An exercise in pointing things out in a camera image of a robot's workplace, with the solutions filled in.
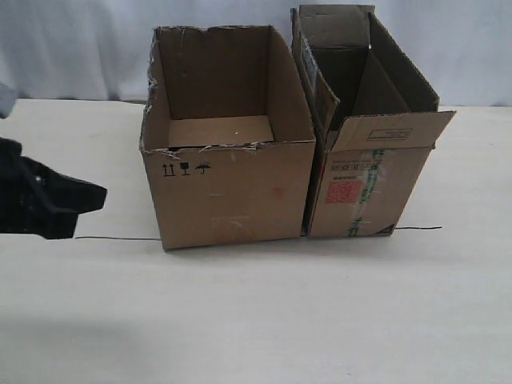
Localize torn cardboard box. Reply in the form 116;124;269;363
139;26;315;250

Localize thin black line marker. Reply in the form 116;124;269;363
73;226;443;242

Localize tall cardboard box with tape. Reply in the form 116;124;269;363
291;4;454;238

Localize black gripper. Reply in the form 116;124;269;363
1;138;107;240

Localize white curtain backdrop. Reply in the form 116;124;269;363
1;1;511;106

